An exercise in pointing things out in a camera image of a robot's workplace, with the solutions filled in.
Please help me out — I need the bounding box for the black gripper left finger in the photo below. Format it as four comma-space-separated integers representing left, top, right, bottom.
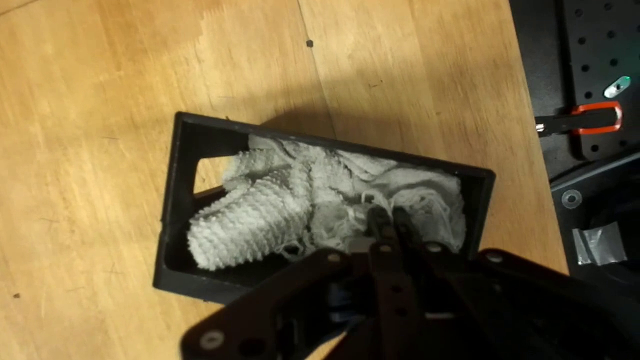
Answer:
178, 204, 419, 360

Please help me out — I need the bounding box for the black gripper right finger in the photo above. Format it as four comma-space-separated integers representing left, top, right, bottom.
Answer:
391, 204, 640, 360

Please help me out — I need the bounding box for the white terry towel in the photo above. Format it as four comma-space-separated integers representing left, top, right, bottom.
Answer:
187, 133, 469, 271

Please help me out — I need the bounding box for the small black perforated basket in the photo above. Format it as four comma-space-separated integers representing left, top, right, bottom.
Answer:
152, 109, 498, 306

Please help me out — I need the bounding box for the orange-handled clamp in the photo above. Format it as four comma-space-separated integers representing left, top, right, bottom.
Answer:
535, 97, 626, 140

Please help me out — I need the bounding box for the black pegboard base plate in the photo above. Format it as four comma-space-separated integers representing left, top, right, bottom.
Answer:
507, 0, 640, 177

